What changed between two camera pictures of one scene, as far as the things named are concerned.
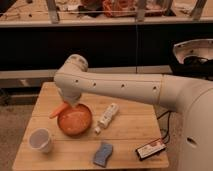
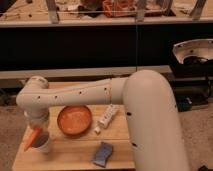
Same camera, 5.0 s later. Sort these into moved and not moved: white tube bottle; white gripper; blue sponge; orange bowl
Moved: white gripper
Not moved: white tube bottle; blue sponge; orange bowl
